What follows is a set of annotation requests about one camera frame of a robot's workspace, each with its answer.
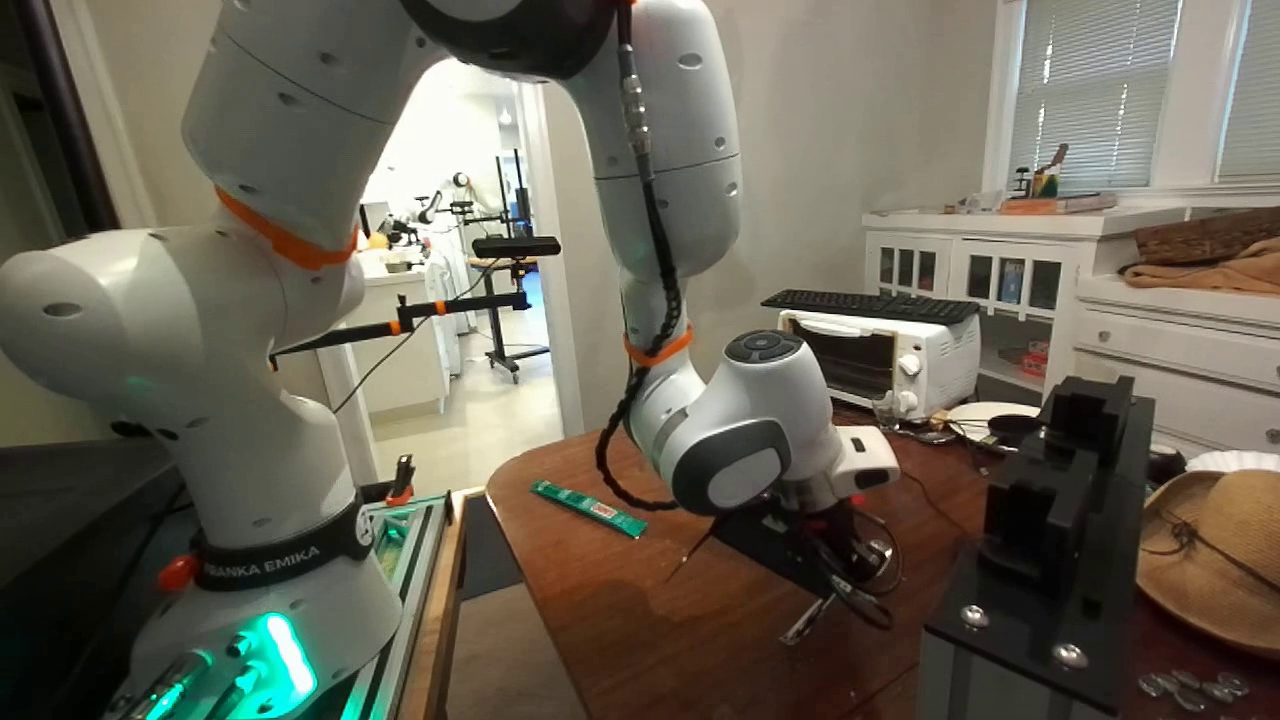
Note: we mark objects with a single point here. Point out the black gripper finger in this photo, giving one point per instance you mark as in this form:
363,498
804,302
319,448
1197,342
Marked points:
867,607

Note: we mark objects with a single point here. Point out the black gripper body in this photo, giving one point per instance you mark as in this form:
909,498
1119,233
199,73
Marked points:
816,548

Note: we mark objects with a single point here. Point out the silver metal spoon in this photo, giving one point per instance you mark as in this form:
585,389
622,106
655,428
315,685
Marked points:
809,619

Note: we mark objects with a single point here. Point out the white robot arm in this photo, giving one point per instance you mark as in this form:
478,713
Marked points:
175,328

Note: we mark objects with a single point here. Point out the white plate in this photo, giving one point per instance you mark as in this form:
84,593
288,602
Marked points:
968,422

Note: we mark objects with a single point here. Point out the white toaster oven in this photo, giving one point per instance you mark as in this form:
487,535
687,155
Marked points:
909,365

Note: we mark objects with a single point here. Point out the black small pan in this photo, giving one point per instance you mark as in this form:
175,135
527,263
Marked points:
1013,428

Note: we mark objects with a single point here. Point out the white cabinet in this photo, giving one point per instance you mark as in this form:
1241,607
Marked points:
1057,307

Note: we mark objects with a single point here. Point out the metal clips pile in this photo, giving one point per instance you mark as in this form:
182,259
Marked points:
1190,691

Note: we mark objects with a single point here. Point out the tan straw hat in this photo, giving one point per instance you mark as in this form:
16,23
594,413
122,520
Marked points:
1210,555

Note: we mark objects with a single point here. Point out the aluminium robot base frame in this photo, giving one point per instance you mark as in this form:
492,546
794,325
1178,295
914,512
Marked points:
321,647

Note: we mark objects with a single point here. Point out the camera on tripod arm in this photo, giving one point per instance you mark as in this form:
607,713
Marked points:
410,314

